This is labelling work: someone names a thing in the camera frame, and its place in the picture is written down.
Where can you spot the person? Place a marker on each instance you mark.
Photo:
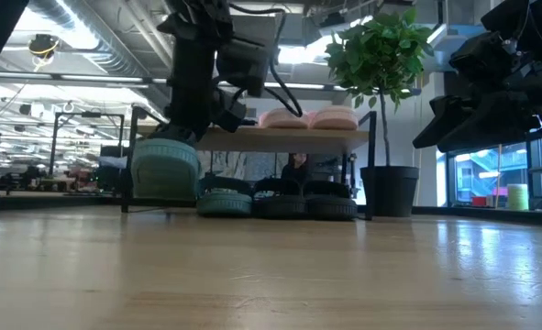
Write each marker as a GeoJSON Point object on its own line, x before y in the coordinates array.
{"type": "Point", "coordinates": [296, 168]}

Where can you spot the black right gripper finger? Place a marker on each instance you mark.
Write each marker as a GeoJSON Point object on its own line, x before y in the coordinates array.
{"type": "Point", "coordinates": [481, 130]}
{"type": "Point", "coordinates": [456, 110]}

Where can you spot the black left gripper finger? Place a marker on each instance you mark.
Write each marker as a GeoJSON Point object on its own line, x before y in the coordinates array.
{"type": "Point", "coordinates": [229, 112]}
{"type": "Point", "coordinates": [188, 114]}

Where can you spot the black aluminium mounting frame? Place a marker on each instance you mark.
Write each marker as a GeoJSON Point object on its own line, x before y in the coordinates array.
{"type": "Point", "coordinates": [59, 202]}
{"type": "Point", "coordinates": [490, 216]}

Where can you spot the pink box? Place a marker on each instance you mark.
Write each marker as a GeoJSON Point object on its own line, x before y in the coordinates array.
{"type": "Point", "coordinates": [500, 191]}

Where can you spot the black plant pot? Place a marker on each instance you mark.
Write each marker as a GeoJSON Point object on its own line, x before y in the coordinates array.
{"type": "Point", "coordinates": [390, 190]}

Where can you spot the black metal rack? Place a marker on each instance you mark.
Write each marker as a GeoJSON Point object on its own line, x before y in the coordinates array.
{"type": "Point", "coordinates": [87, 114]}

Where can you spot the light green roll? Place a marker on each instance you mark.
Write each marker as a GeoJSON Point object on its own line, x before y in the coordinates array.
{"type": "Point", "coordinates": [518, 197]}

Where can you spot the green slide sandal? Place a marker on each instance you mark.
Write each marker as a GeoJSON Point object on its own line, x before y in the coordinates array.
{"type": "Point", "coordinates": [165, 169]}
{"type": "Point", "coordinates": [224, 204]}

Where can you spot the red box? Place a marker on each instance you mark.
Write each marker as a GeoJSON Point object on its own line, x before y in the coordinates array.
{"type": "Point", "coordinates": [478, 201]}

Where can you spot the wooden shelf with black frame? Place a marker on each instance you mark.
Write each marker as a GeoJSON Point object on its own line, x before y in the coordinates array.
{"type": "Point", "coordinates": [289, 139]}

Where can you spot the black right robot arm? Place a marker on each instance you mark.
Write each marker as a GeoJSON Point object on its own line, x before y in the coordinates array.
{"type": "Point", "coordinates": [532, 18]}

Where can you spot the green leafy plant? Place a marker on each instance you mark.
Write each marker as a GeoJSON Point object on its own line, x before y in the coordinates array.
{"type": "Point", "coordinates": [380, 50]}

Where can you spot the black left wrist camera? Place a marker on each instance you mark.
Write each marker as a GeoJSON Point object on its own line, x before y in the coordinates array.
{"type": "Point", "coordinates": [245, 64]}

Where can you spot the black slide sandal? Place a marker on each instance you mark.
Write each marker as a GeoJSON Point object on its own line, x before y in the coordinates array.
{"type": "Point", "coordinates": [331, 206]}
{"type": "Point", "coordinates": [279, 205]}

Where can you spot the pink slide sandal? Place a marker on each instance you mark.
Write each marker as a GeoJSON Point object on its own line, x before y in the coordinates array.
{"type": "Point", "coordinates": [282, 120]}
{"type": "Point", "coordinates": [335, 120]}

